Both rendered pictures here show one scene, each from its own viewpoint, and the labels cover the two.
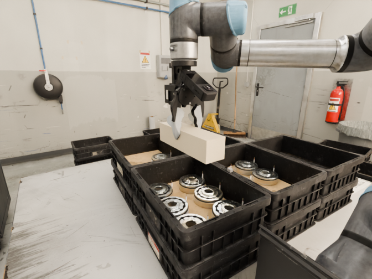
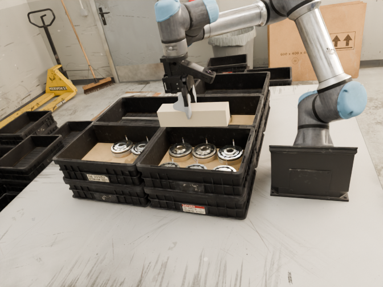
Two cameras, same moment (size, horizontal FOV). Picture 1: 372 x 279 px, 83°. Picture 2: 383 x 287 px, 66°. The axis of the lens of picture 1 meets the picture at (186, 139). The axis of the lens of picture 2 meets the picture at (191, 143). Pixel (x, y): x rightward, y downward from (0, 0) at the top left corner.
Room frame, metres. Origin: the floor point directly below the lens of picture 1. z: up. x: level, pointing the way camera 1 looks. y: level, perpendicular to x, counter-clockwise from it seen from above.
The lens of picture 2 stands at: (-0.15, 0.54, 1.55)
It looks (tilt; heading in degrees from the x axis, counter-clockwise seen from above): 33 degrees down; 325
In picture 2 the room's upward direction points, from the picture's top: 11 degrees counter-clockwise
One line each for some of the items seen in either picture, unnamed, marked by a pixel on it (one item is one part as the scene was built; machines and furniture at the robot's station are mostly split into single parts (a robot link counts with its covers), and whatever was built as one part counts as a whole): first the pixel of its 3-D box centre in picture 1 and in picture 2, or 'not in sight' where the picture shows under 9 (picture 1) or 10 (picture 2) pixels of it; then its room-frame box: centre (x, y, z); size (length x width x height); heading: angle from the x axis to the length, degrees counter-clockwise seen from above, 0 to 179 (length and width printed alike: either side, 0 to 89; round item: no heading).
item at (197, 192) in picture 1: (208, 192); (204, 150); (0.65, -0.08, 0.86); 0.10 x 0.10 x 0.01
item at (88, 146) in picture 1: (96, 161); not in sight; (2.09, 0.97, 0.37); 0.40 x 0.30 x 0.45; 124
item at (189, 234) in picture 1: (192, 183); (197, 148); (0.62, -0.02, 0.92); 0.40 x 0.30 x 0.02; 31
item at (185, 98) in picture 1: (182, 84); (177, 73); (0.61, 0.01, 1.23); 0.09 x 0.08 x 0.12; 34
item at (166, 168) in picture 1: (192, 196); (199, 158); (0.62, -0.02, 0.87); 0.40 x 0.30 x 0.11; 31
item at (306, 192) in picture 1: (254, 175); (217, 121); (0.77, -0.28, 0.87); 0.40 x 0.30 x 0.11; 31
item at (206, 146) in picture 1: (188, 138); (193, 114); (0.59, -0.01, 1.08); 0.24 x 0.06 x 0.06; 34
